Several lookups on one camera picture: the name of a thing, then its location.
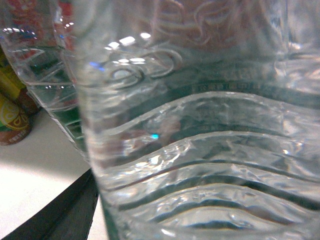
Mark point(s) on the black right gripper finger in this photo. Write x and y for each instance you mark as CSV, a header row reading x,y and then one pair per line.
x,y
68,217

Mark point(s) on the clear water bottle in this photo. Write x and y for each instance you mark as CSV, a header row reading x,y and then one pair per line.
x,y
201,117

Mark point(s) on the water bottle red players label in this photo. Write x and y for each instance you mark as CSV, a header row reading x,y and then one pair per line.
x,y
28,40

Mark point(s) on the yellow lemon tea bottle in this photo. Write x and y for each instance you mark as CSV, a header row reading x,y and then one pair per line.
x,y
16,105

